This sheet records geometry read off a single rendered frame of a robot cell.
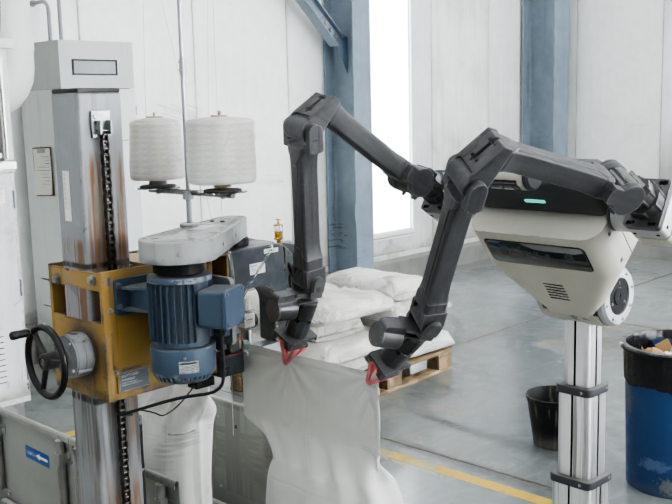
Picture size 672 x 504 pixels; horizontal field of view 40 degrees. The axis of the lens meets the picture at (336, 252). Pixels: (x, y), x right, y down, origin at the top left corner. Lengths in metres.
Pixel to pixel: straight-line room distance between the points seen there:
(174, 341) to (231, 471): 1.17
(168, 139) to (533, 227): 0.94
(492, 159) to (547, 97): 9.11
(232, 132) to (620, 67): 8.81
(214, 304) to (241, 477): 1.22
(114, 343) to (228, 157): 0.52
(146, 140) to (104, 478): 0.84
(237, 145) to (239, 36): 5.63
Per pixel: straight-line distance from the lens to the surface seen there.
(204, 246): 2.11
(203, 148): 2.18
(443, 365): 6.09
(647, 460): 4.36
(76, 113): 2.24
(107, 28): 7.05
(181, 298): 2.12
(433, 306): 2.03
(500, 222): 2.41
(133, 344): 2.30
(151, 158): 2.39
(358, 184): 8.22
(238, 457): 3.21
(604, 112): 10.84
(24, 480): 3.33
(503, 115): 10.67
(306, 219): 2.23
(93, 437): 2.39
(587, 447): 2.64
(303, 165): 2.18
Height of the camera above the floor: 1.70
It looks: 9 degrees down
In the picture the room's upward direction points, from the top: 1 degrees counter-clockwise
